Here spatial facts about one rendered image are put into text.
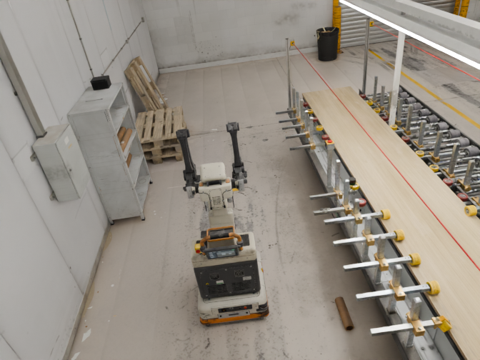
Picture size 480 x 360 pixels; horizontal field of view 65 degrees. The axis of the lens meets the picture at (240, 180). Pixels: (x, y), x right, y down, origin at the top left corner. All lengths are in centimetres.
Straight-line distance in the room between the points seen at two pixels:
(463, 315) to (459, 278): 30
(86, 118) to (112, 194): 101
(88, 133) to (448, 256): 364
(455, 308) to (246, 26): 888
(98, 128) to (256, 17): 684
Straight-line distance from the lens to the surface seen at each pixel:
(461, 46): 225
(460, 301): 280
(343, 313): 361
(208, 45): 1053
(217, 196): 315
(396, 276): 260
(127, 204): 493
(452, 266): 300
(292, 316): 367
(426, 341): 291
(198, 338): 365
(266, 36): 1059
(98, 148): 456
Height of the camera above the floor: 297
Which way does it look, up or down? 33 degrees down
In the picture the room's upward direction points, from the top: 8 degrees counter-clockwise
